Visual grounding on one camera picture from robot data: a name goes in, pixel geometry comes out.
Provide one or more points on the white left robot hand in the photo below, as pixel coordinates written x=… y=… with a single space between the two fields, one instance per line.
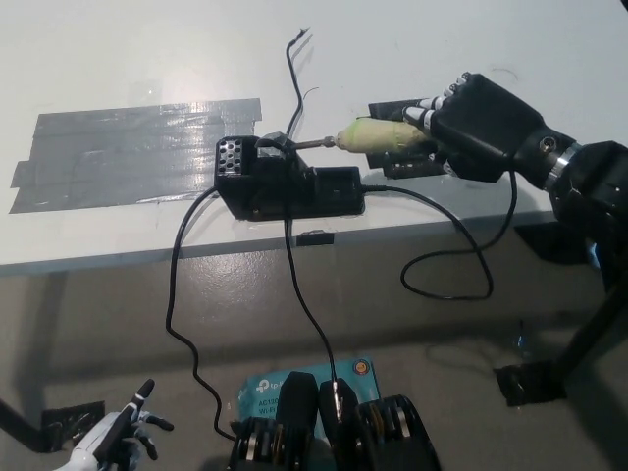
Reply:
x=105 y=436

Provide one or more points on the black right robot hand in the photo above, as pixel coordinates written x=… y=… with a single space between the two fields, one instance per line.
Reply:
x=486 y=127

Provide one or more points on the tape-wrapped soldering iron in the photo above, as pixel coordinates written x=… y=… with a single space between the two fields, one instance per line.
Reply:
x=378 y=137

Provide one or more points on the black robot torso blocks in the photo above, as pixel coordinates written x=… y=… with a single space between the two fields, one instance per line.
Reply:
x=297 y=417

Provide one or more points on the black soldering station base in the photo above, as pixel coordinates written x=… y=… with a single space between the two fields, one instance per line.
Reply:
x=279 y=196

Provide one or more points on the black floor tape patch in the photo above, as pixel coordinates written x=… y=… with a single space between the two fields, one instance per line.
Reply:
x=525 y=385
x=64 y=422

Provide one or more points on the black stand leg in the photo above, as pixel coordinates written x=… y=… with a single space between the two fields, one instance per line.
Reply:
x=17 y=422
x=589 y=333

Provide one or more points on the black tape patch on tabletop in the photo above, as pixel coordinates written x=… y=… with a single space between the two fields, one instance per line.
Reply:
x=392 y=109

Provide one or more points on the teal TP-Link box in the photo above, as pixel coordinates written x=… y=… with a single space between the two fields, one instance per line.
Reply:
x=262 y=392

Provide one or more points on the small black tape strip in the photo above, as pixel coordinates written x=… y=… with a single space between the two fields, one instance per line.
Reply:
x=315 y=239

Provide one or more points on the grey duct tape patch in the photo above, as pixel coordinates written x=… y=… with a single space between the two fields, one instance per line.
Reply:
x=122 y=152

